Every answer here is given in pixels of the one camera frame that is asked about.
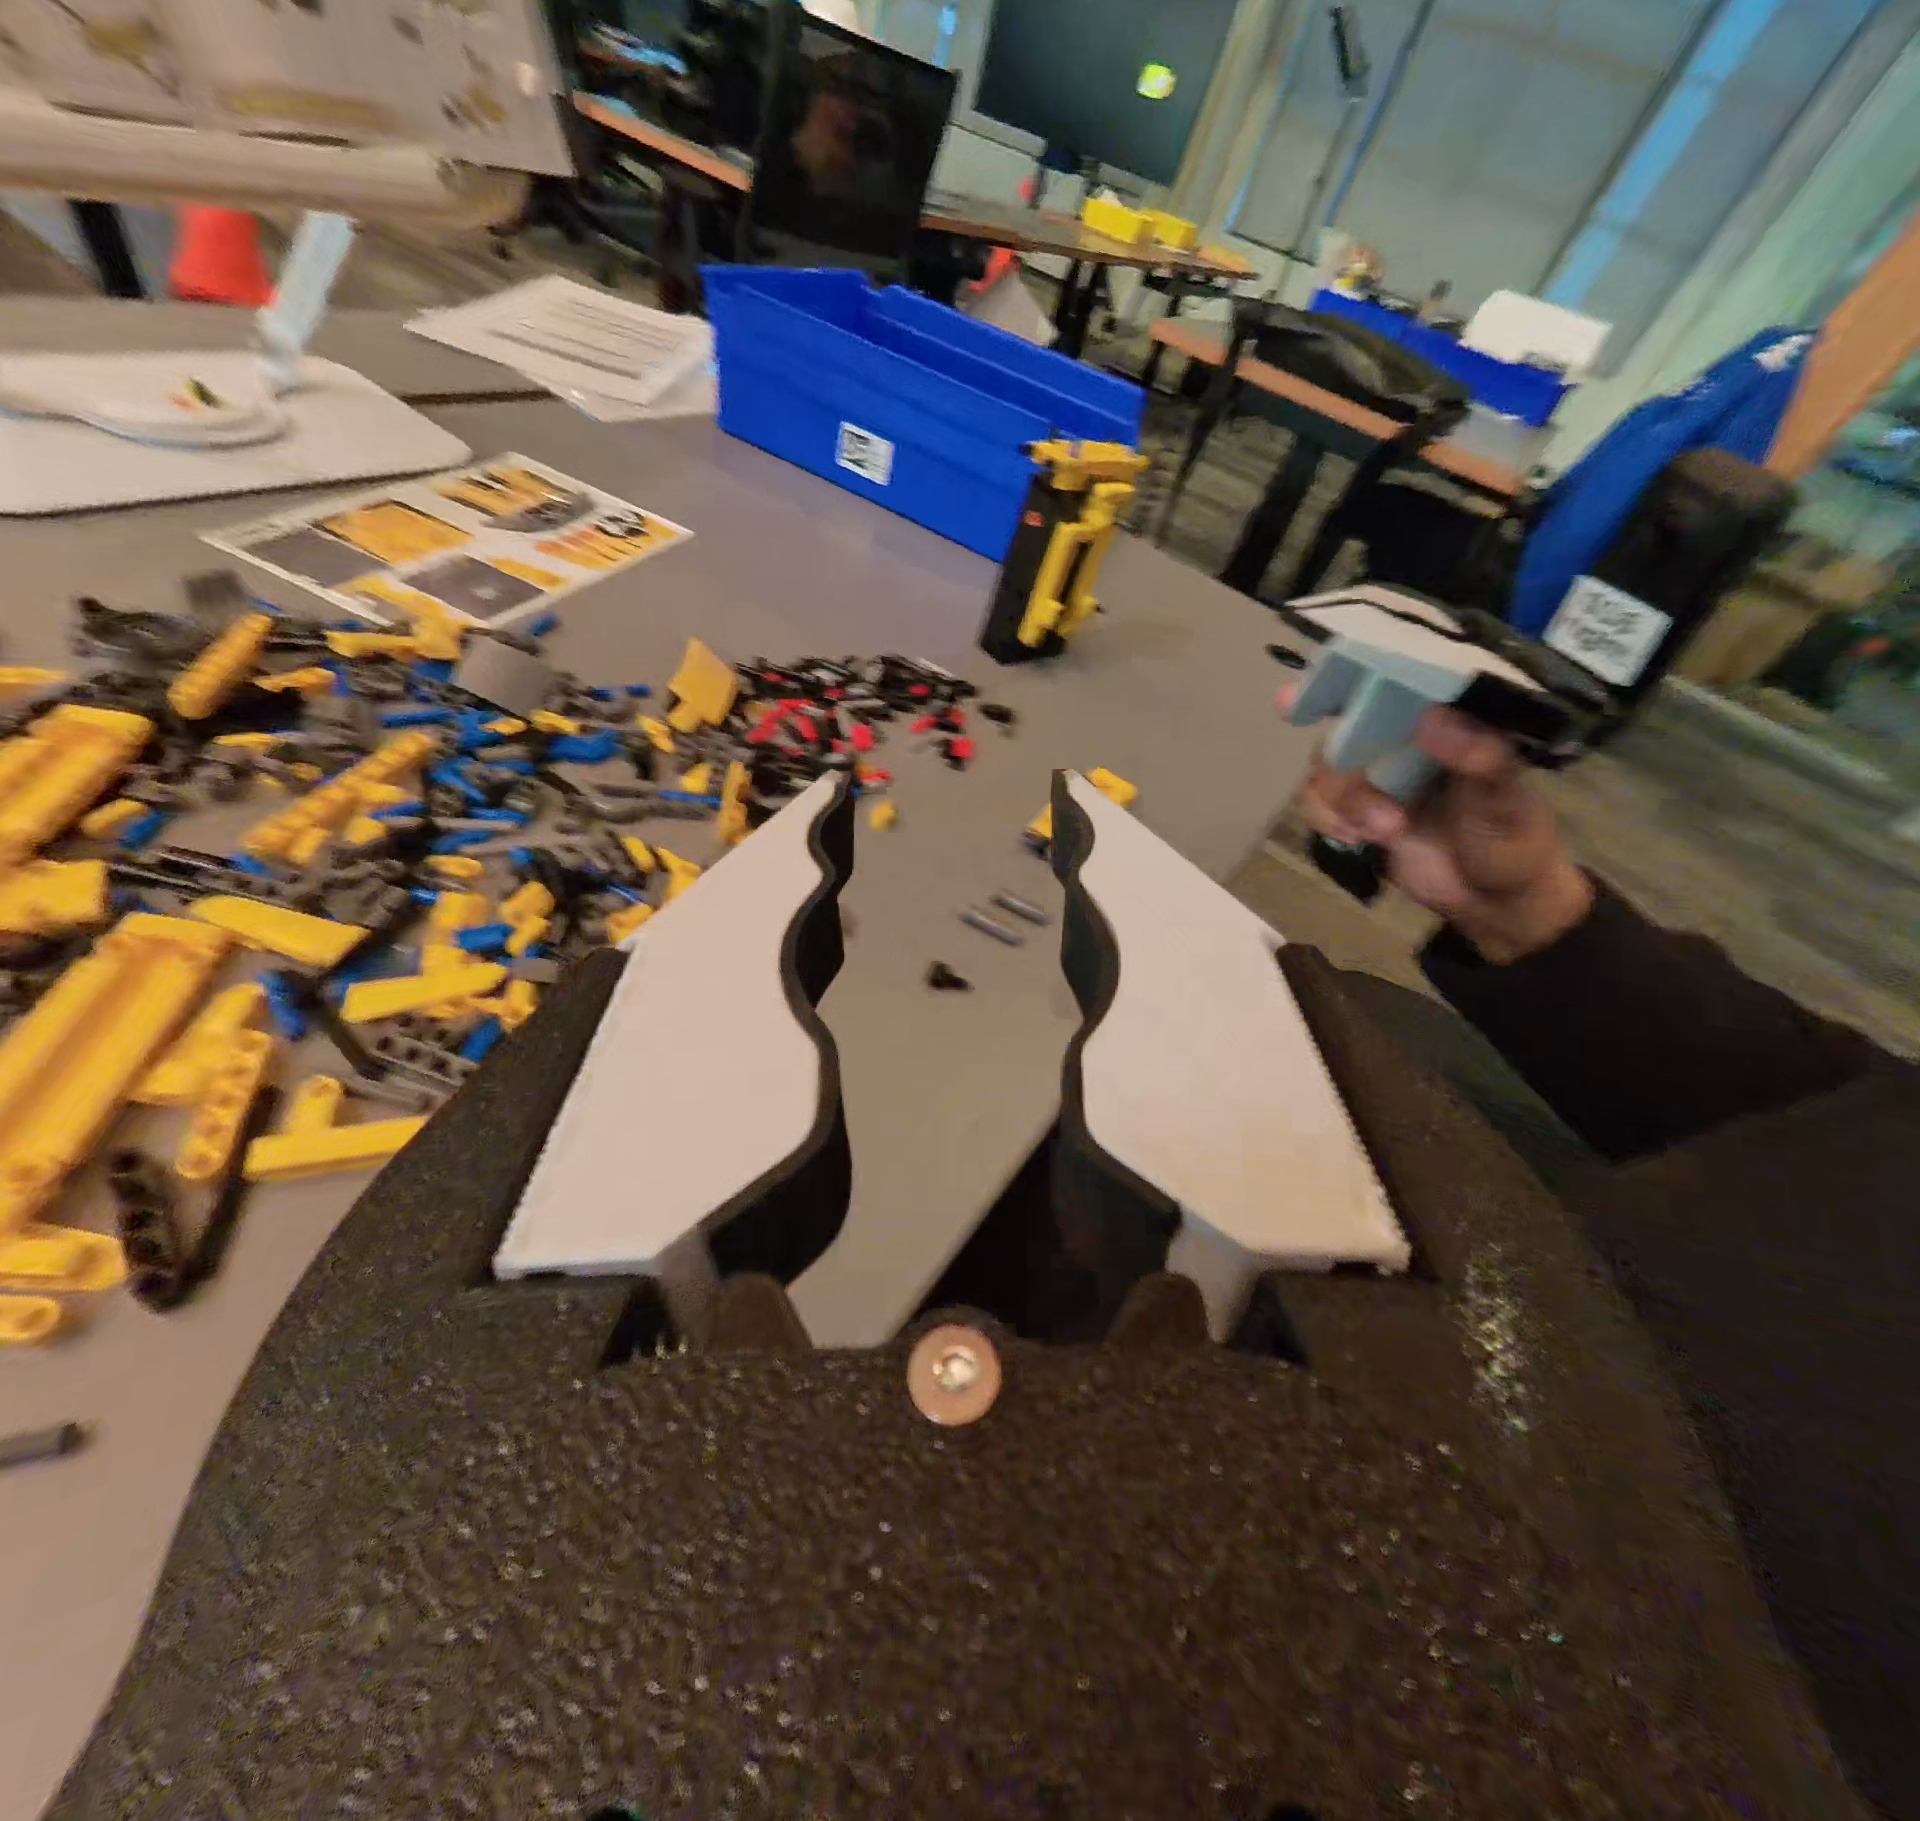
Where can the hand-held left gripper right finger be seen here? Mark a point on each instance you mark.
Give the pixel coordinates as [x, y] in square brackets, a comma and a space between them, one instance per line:
[1232, 1086]

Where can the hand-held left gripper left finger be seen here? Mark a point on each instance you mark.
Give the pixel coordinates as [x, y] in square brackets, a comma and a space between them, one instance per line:
[678, 1072]

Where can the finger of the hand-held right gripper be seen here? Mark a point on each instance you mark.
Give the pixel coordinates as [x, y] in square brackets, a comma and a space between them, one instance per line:
[1405, 620]

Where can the pile of yellow toy building parts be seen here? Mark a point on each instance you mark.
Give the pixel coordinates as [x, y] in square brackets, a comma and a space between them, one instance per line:
[93, 1011]

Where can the person's right forearm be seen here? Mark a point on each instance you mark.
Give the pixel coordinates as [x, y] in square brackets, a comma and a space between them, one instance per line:
[1651, 1026]

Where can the person's right hand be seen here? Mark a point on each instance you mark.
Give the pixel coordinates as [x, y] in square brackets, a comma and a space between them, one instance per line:
[1483, 860]

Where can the black bag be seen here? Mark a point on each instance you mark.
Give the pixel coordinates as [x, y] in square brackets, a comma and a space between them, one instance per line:
[1338, 399]

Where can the white box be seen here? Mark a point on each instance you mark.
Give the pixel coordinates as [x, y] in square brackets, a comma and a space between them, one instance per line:
[1538, 331]

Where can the distant blue bin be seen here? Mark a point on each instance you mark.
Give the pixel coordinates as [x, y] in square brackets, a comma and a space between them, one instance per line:
[1437, 353]

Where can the small grey toy pin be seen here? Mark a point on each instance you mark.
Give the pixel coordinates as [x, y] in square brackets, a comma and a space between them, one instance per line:
[990, 930]
[1024, 905]

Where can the small yellow toy piece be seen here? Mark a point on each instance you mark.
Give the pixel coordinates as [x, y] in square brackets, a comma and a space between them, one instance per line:
[1114, 788]

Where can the yellow black toy assembly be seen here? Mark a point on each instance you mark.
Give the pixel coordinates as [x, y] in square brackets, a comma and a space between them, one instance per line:
[1050, 558]

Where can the cluster of red black toy pins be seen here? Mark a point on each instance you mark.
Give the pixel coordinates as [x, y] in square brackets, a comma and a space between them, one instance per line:
[839, 719]

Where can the wooden edged desk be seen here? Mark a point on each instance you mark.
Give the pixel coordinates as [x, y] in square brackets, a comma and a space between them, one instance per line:
[1079, 238]

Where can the blue plastic bin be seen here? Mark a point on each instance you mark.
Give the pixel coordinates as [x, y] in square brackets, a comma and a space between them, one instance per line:
[931, 399]

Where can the yellow sticker sheet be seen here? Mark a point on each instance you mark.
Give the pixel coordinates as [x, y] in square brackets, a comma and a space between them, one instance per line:
[437, 542]

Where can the black monitor screen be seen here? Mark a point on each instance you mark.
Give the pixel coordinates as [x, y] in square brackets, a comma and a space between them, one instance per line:
[1104, 37]

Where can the white book stand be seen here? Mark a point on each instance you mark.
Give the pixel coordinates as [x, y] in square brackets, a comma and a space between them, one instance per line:
[346, 435]

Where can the dark grey toy axle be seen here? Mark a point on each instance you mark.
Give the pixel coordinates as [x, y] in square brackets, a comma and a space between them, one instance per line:
[39, 1442]

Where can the white paper sheets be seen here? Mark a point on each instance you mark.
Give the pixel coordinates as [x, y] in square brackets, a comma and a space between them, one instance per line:
[577, 336]

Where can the orange traffic cone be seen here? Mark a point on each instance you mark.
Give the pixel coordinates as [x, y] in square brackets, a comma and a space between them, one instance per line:
[223, 257]

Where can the instruction booklet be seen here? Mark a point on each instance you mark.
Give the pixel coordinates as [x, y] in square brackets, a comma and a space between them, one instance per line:
[223, 4]

